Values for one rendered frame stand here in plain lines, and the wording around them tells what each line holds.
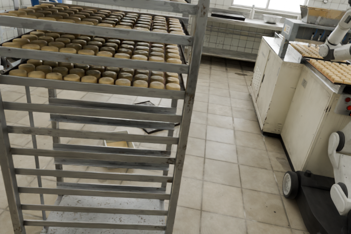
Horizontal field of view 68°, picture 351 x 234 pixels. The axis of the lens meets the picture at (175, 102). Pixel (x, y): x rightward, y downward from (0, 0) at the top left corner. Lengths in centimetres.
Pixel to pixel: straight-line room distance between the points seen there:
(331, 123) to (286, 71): 73
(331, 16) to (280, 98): 82
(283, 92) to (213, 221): 142
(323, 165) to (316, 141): 23
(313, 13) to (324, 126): 101
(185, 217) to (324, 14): 199
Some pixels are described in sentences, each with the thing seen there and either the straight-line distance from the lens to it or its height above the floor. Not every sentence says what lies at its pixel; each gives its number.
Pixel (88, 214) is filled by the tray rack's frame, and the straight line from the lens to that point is 167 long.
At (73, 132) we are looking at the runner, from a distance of 98.
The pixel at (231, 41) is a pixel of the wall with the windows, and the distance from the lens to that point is 565.
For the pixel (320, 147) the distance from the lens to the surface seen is 223.
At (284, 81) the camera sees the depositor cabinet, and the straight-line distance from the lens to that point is 268.
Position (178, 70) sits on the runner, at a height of 113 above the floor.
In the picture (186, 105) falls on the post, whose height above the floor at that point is 103.
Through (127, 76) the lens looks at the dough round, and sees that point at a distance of 96.
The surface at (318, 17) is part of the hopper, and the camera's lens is 267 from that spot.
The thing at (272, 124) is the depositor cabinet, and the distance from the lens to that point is 285.
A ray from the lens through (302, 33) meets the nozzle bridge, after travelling 269.
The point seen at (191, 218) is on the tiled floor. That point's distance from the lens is 188.
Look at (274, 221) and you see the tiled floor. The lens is 206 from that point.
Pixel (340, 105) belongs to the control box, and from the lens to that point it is 208.
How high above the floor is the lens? 139
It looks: 25 degrees down
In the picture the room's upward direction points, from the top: 7 degrees clockwise
